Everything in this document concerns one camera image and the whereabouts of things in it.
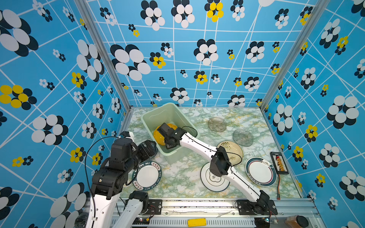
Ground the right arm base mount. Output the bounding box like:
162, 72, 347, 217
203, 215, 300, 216
235, 199, 278, 216

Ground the clear glass plate far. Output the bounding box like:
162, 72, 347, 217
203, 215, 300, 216
208, 117, 227, 132

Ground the white plate green lettered rim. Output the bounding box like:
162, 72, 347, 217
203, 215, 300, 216
132, 161, 162, 192

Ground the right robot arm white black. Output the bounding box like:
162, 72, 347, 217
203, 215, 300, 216
157, 123, 278, 216

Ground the light green plastic bin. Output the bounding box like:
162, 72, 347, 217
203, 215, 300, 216
141, 103, 200, 160

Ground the white plate black emblem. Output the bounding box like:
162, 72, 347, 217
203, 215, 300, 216
200, 162, 230, 192

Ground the clear glass plate right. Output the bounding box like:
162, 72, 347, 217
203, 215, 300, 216
232, 129, 253, 147

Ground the yellow dotted plate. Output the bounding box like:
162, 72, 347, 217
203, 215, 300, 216
153, 123, 177, 146

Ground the white plate striped green rim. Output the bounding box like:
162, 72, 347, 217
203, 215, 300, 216
245, 157, 277, 187

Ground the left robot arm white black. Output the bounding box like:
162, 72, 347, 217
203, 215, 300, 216
86, 131, 158, 228

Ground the yellow tag on rail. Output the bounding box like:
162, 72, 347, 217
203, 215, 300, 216
187, 218, 207, 228

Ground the beige bowl plate with leaves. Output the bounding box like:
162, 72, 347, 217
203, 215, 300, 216
217, 141, 243, 166

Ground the aluminium front rail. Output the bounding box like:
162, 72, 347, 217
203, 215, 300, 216
84, 198, 326, 228

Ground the brown jar black lid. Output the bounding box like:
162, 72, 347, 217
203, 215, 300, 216
285, 215, 309, 228

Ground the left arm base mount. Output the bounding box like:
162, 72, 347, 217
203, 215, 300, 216
141, 199, 163, 215

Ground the black battery charger box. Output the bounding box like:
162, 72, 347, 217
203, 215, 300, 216
270, 152, 289, 175

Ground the clear glass plate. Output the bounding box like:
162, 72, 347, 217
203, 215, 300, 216
208, 117, 227, 132
232, 129, 253, 147

